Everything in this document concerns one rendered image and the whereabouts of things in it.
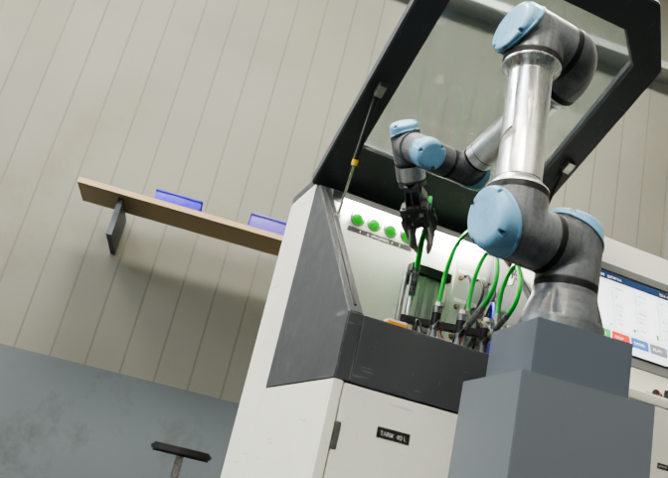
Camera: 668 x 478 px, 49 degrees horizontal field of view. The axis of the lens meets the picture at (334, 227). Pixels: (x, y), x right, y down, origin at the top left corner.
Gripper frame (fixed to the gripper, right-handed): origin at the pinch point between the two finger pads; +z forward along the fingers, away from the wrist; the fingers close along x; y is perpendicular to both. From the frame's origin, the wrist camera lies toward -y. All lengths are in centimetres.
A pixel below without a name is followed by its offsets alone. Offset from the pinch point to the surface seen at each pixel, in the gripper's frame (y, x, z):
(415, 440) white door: 43, -2, 30
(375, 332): 32.8, -9.4, 6.6
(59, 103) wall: -233, -245, -23
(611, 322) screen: -34, 51, 45
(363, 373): 39.7, -12.3, 13.1
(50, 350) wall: -143, -239, 101
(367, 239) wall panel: -34.6, -22.2, 9.6
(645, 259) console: -64, 66, 38
